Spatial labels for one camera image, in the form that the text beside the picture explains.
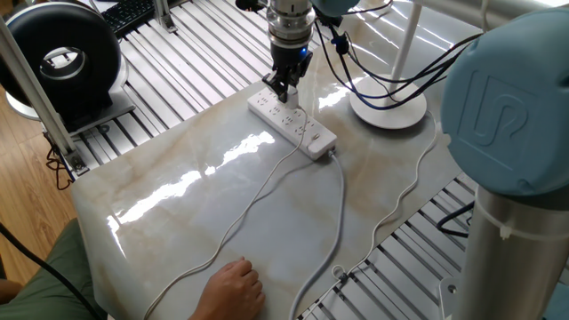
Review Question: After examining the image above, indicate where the person's bare hand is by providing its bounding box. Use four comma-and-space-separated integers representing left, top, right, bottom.
202, 256, 267, 320

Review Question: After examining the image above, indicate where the small cord clip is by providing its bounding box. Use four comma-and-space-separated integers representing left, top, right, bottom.
331, 265, 350, 285

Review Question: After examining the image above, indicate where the white cable tie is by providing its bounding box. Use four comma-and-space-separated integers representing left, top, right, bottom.
470, 202, 569, 242

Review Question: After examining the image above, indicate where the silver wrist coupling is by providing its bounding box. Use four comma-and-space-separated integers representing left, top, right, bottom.
266, 0, 317, 48

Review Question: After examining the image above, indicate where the white power strip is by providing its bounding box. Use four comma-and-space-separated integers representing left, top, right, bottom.
247, 86, 338, 162

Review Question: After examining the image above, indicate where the grey power strip cable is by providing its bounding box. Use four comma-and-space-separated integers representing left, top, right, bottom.
287, 149, 347, 320

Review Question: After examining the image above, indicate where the thin dark wire tangle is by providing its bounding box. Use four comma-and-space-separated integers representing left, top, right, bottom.
44, 146, 75, 191

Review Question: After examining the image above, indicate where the thick black floor cable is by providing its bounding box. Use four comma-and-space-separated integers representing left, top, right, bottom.
0, 221, 101, 320

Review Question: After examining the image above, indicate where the white lamp base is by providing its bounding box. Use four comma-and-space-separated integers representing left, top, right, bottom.
349, 0, 428, 131

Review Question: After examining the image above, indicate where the black ring-shaped fan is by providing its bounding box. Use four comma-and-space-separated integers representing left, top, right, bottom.
0, 1, 137, 137

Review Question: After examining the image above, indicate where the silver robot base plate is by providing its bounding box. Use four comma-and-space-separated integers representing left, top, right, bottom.
438, 277, 461, 320

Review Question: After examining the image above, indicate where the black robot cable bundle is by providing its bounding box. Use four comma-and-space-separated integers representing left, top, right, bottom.
313, 17, 484, 111

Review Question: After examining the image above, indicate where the black keyboard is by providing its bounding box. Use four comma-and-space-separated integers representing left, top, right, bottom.
101, 0, 179, 37

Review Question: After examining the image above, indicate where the aluminium frame post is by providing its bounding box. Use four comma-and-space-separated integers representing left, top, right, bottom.
0, 17, 89, 175
153, 0, 179, 35

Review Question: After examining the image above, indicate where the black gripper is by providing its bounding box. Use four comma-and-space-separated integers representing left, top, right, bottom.
261, 42, 314, 102

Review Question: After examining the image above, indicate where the thin white lamp cord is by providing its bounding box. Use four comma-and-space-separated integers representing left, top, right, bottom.
141, 105, 440, 320

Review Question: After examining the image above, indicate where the black base cable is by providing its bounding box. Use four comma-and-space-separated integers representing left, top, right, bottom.
436, 200, 476, 239

